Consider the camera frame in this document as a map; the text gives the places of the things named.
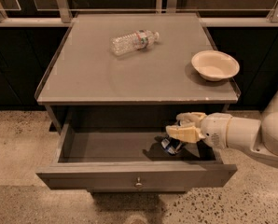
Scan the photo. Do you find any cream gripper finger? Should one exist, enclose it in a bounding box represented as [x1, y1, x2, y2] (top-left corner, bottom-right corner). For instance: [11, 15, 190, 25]
[166, 125, 205, 143]
[176, 112, 206, 128]

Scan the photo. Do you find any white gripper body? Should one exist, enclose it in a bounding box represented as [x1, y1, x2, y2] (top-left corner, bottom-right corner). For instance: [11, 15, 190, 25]
[201, 113, 232, 149]

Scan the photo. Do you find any blue pepsi can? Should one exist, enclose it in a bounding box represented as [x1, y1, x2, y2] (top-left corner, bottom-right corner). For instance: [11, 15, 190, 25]
[160, 136, 185, 156]

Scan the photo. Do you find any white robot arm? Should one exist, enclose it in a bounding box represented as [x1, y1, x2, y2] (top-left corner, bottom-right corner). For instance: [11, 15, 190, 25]
[161, 112, 278, 168]

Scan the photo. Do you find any brass drawer knob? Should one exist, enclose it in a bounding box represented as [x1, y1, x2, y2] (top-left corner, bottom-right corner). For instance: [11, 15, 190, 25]
[134, 177, 144, 189]

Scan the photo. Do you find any open grey top drawer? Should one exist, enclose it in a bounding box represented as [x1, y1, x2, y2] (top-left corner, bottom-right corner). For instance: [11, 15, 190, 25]
[36, 123, 237, 192]

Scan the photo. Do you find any white bowl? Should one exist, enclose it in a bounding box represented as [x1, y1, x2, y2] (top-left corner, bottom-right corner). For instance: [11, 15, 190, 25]
[191, 50, 240, 81]

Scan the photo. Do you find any clear plastic water bottle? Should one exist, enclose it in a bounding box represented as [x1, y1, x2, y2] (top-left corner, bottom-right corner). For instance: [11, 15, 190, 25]
[110, 30, 160, 56]

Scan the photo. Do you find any grey cabinet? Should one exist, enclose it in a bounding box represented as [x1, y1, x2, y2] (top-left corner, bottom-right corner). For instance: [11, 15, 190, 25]
[35, 13, 239, 127]

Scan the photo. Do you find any metal railing frame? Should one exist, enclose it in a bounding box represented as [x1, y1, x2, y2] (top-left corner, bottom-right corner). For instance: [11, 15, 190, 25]
[0, 0, 278, 27]

